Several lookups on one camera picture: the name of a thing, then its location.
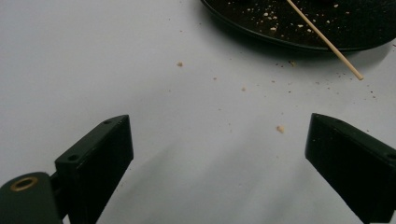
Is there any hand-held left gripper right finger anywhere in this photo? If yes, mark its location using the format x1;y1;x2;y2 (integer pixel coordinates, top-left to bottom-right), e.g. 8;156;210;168
304;112;396;224

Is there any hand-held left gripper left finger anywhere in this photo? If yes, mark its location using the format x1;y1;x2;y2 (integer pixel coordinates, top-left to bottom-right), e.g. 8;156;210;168
54;114;134;224

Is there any wooden skewer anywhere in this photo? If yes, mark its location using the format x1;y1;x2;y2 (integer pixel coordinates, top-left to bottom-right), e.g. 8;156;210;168
285;0;364;81

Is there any black round plate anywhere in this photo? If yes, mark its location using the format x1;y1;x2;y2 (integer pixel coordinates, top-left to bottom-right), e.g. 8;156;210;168
200;0;396;52

